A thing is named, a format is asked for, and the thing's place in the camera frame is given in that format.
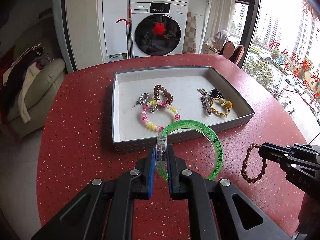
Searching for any tan braided bracelet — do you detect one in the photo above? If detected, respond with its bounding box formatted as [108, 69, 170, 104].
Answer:
[240, 142, 267, 183]

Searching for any yellow flower cord hair tie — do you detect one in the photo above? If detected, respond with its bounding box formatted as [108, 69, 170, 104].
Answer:
[209, 97, 233, 118]

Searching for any green translucent bangle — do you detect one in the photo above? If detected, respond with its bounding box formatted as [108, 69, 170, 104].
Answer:
[156, 120, 224, 181]

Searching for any black hair claw clip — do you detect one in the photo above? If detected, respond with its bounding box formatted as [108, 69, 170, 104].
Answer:
[210, 88, 225, 99]

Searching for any silver rhinestone barrette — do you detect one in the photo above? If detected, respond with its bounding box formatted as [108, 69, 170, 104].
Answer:
[200, 95, 212, 115]

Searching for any gold bunny hair clip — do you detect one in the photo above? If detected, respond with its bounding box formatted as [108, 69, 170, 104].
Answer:
[197, 89, 210, 98]

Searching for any pink yellow spiral bracelet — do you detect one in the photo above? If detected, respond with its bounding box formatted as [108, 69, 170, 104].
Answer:
[140, 99, 181, 132]

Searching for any silver heart hair claw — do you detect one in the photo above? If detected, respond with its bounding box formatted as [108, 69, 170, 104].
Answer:
[149, 105, 158, 113]

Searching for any silver rhinestone hair claw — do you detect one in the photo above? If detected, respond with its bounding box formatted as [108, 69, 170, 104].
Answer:
[136, 93, 149, 106]

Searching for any brown spiral hair tie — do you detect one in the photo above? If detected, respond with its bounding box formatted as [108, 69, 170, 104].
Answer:
[153, 84, 174, 106]

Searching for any grey jewelry tray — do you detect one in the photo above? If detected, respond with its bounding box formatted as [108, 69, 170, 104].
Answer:
[112, 66, 254, 153]

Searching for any brown chair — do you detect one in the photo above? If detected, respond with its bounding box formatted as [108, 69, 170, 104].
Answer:
[229, 45, 245, 65]
[219, 41, 235, 59]

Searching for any beige bag on chair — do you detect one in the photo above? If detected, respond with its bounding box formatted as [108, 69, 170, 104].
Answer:
[201, 30, 229, 54]

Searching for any checkered cloth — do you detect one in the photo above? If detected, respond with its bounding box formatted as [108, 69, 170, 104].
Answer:
[183, 12, 197, 54]

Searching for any beige sofa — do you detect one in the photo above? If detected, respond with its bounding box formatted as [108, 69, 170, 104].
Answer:
[1, 18, 66, 138]

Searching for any white detergent jug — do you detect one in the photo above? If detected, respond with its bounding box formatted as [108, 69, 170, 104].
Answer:
[108, 54, 124, 63]

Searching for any pile of clothes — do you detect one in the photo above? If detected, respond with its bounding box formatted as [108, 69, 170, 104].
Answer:
[1, 44, 57, 124]

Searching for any white curtain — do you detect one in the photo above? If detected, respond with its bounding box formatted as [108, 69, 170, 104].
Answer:
[201, 0, 236, 42]

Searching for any lower white washing machine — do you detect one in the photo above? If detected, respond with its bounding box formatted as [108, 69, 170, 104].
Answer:
[130, 0, 188, 57]

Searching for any white cabinet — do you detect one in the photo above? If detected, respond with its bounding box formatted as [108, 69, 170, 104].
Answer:
[53, 0, 129, 73]

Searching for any red handled mop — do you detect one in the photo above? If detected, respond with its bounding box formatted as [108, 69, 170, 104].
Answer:
[116, 7, 133, 59]

